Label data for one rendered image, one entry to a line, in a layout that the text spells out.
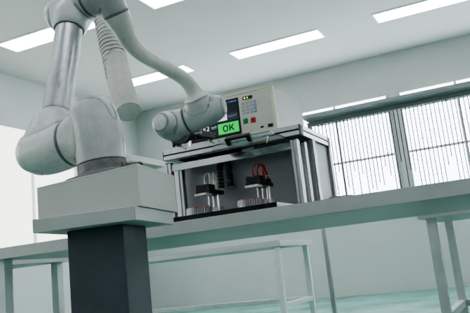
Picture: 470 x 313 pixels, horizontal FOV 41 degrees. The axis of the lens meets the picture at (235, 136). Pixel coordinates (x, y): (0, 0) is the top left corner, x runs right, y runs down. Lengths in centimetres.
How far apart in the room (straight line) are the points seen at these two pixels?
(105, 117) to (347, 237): 735
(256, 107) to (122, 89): 140
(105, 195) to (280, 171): 118
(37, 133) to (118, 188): 41
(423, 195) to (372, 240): 688
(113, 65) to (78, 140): 219
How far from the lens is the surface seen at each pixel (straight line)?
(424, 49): 923
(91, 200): 186
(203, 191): 276
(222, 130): 284
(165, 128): 238
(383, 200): 217
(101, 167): 193
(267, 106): 277
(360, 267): 907
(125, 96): 394
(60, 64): 228
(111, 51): 420
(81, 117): 198
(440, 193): 214
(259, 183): 265
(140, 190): 181
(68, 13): 241
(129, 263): 188
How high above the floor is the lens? 55
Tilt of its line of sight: 12 degrees up
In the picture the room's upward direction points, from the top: 6 degrees counter-clockwise
